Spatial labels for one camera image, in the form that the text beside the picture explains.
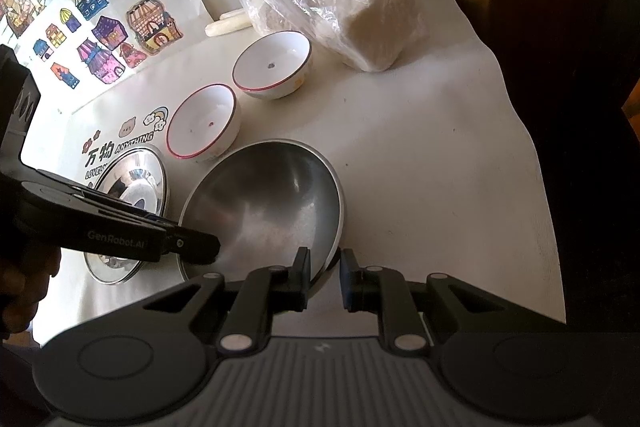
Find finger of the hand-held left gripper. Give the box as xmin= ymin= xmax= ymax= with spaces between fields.
xmin=35 ymin=168 xmax=178 ymax=230
xmin=162 ymin=227 xmax=222 ymax=265

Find white printed table mat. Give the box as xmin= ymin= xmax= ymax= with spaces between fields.
xmin=20 ymin=0 xmax=568 ymax=340

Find deep stainless steel bowl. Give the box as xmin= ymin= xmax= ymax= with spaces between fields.
xmin=177 ymin=139 xmax=346 ymax=293

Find orange plastic object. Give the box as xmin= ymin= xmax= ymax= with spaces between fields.
xmin=621 ymin=77 xmax=640 ymax=135

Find steel plate with blue sticker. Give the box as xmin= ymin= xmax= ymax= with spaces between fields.
xmin=82 ymin=143 xmax=171 ymax=284

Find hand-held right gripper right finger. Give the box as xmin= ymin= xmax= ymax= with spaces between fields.
xmin=339 ymin=248 xmax=506 ymax=355

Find person's left hand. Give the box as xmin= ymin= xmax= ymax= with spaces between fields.
xmin=0 ymin=249 xmax=62 ymax=343

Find white chopsticks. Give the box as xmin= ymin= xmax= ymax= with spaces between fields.
xmin=205 ymin=17 xmax=249 ymax=38

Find white ceramic bowl red rim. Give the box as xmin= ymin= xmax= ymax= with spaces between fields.
xmin=166 ymin=83 xmax=242 ymax=164
xmin=231 ymin=30 xmax=313 ymax=102

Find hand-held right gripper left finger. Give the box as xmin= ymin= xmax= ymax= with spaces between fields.
xmin=142 ymin=247 xmax=313 ymax=355

